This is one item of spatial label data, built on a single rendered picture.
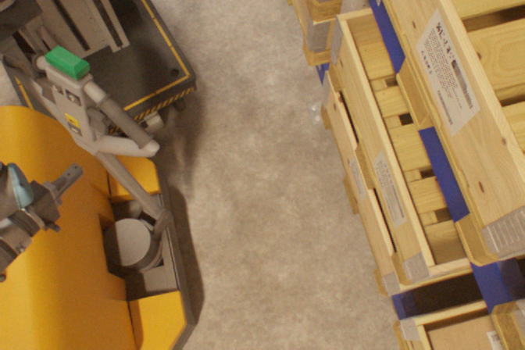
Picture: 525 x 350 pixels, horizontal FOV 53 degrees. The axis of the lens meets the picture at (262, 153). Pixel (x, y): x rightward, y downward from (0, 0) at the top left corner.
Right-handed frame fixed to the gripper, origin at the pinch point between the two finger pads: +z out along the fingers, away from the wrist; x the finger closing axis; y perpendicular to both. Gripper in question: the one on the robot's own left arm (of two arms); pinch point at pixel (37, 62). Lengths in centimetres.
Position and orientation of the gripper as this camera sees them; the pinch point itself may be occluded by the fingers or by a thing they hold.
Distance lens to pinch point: 124.3
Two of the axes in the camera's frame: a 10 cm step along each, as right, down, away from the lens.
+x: 5.2, -6.7, 5.2
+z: 3.0, 7.2, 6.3
